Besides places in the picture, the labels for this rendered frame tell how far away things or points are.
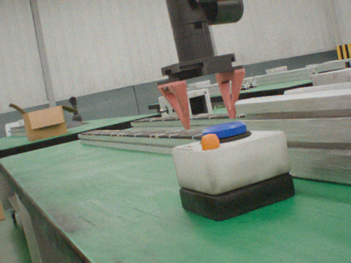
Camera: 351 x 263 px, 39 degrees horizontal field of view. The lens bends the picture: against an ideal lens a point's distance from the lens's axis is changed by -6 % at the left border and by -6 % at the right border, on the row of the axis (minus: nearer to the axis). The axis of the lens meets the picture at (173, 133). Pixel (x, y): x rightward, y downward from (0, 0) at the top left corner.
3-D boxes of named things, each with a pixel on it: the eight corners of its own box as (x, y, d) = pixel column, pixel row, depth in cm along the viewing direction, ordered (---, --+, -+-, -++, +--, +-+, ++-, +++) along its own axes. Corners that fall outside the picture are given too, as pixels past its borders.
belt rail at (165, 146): (79, 143, 170) (78, 134, 170) (91, 140, 171) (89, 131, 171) (200, 158, 81) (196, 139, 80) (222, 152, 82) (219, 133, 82)
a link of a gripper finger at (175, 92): (226, 122, 76) (214, 60, 76) (183, 133, 74) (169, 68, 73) (207, 122, 83) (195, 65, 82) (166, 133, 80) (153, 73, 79)
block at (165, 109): (157, 125, 179) (151, 98, 178) (186, 119, 183) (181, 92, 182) (167, 125, 170) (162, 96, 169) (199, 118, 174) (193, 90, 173)
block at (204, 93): (168, 126, 167) (162, 96, 166) (199, 118, 172) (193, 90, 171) (182, 125, 158) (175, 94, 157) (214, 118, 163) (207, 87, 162)
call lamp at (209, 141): (199, 149, 43) (196, 135, 43) (215, 145, 43) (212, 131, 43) (207, 150, 41) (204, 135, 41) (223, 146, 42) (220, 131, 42)
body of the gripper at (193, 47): (238, 64, 77) (227, 17, 77) (177, 76, 74) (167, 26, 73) (219, 68, 83) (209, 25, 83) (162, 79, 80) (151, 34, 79)
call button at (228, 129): (198, 150, 47) (193, 128, 47) (235, 140, 49) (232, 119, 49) (217, 151, 44) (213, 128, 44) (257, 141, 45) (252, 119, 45)
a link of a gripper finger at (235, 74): (255, 114, 78) (242, 55, 77) (214, 125, 76) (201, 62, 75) (234, 116, 85) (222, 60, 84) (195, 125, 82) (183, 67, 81)
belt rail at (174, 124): (132, 131, 177) (130, 122, 176) (143, 128, 178) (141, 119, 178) (296, 132, 87) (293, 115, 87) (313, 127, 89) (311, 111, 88)
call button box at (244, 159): (181, 208, 49) (168, 144, 49) (266, 183, 53) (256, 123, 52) (219, 221, 42) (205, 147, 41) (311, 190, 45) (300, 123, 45)
